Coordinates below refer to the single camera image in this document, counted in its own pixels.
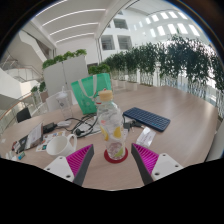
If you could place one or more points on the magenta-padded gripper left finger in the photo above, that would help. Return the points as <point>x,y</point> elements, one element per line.
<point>60,167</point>

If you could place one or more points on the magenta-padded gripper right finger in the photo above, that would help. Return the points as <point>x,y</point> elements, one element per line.
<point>165,165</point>

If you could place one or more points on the clear lemon-print drink bottle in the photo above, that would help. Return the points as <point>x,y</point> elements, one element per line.
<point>111,130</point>

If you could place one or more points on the white mug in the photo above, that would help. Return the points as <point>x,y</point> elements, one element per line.
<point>60,146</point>

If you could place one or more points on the colourful sticker sheet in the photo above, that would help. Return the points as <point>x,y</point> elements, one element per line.
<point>46,138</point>

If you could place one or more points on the white paper packet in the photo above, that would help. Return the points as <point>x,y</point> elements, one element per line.
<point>146,136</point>

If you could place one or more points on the brown-covered notebook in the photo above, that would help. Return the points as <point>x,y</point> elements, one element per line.
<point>33,136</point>

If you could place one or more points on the black power adapter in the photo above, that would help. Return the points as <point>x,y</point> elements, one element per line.
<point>49,127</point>

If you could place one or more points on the flat round red coaster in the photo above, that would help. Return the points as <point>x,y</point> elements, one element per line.
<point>108,158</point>

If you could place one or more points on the black chair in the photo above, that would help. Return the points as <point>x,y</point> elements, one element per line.
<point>23,115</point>

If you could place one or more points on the green tote bag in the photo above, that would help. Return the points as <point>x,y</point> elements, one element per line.
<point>88,93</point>

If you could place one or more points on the small planter with green plants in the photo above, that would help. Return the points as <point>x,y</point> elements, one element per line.
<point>41,88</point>

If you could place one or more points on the white planter cabinet with plants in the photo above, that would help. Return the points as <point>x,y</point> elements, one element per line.
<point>65,75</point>

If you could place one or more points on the row of tall green plants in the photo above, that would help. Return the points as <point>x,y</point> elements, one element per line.
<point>173,63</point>

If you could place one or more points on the ceiling light strips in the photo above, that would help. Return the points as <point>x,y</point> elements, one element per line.
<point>71,26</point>

